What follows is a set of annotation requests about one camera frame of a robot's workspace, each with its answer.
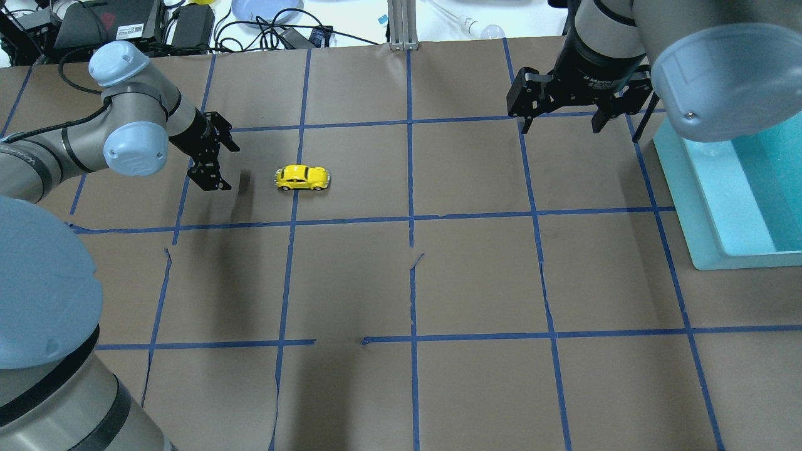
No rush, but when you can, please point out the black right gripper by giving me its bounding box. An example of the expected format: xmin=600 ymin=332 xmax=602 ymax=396
xmin=506 ymin=25 xmax=654 ymax=135

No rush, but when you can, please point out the teal plastic bin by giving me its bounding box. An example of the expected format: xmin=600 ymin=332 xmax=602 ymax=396
xmin=654 ymin=115 xmax=801 ymax=269

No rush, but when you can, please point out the black power adapter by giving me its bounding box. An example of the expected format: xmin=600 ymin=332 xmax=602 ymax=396
xmin=278 ymin=26 xmax=333 ymax=49

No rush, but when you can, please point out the light blue plate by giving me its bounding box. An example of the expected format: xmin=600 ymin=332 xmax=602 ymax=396
xmin=230 ymin=0 xmax=304 ymax=28

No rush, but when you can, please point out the yellow beetle toy car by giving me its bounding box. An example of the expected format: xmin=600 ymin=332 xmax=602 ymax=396
xmin=274 ymin=165 xmax=331 ymax=191

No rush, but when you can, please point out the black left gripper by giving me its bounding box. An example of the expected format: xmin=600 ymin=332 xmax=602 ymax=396
xmin=182 ymin=111 xmax=240 ymax=192

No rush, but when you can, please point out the black power brick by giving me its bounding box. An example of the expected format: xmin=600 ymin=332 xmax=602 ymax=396
xmin=169 ymin=3 xmax=214 ymax=54

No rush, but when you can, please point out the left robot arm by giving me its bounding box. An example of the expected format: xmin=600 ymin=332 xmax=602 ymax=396
xmin=1 ymin=41 xmax=239 ymax=450

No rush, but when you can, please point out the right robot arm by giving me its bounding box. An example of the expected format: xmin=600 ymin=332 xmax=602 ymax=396
xmin=506 ymin=1 xmax=801 ymax=142

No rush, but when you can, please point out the clear light bulb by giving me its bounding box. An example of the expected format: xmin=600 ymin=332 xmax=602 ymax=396
xmin=459 ymin=16 xmax=505 ymax=39

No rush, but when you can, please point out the aluminium frame post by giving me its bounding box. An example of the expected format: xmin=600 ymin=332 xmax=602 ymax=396
xmin=387 ymin=0 xmax=419 ymax=51

